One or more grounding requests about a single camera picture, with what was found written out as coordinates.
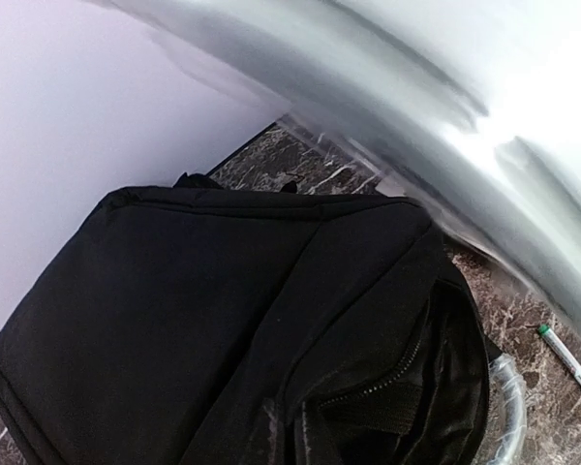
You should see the black student backpack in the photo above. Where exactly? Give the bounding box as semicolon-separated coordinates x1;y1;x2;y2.
0;170;529;465

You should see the white pen with blue cap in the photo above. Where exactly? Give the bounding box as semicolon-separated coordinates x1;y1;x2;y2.
537;325;581;387

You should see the grey notebook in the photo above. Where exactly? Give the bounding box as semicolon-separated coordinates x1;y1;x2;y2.
112;1;581;338

